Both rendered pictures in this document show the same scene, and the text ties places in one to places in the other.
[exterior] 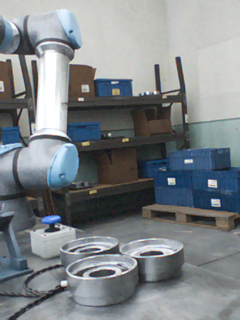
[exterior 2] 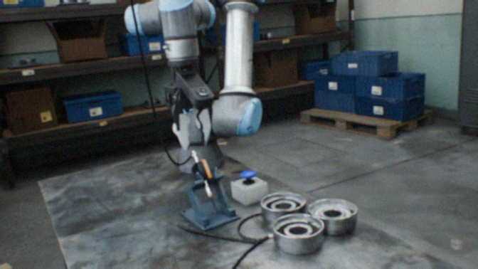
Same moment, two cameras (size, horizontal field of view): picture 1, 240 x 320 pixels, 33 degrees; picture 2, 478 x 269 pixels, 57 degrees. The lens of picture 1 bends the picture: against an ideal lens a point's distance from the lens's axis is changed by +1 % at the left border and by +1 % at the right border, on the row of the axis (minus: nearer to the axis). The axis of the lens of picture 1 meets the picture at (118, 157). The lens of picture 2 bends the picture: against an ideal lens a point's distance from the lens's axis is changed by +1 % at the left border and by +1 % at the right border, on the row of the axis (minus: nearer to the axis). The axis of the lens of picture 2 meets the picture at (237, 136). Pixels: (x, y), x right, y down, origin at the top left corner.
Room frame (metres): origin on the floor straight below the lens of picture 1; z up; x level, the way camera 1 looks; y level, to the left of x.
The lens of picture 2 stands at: (-0.23, 0.07, 1.26)
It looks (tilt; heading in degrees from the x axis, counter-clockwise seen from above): 15 degrees down; 5
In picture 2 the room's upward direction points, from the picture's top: 5 degrees counter-clockwise
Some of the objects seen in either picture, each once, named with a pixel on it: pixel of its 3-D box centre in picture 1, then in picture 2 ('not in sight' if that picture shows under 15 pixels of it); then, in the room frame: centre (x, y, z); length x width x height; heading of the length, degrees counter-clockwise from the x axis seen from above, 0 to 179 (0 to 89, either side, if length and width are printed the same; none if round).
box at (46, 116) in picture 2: not in sight; (30, 108); (3.53, 2.29, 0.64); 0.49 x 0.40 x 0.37; 128
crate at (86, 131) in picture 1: (74, 133); (232, 33); (4.74, 0.49, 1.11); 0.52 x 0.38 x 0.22; 123
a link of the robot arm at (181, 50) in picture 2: not in sight; (181, 50); (0.77, 0.28, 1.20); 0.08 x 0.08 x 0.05
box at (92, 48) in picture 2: not in sight; (78, 40); (3.83, 1.86, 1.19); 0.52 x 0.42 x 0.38; 123
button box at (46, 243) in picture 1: (52, 239); (248, 188); (0.83, 0.15, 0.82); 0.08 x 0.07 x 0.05; 33
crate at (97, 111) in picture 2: not in sight; (92, 106); (3.85, 1.85, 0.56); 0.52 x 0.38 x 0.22; 120
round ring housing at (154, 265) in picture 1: (152, 258); (332, 216); (0.66, -0.04, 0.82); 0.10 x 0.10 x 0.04
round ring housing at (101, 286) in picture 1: (102, 278); (298, 234); (0.58, 0.04, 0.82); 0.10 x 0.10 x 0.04
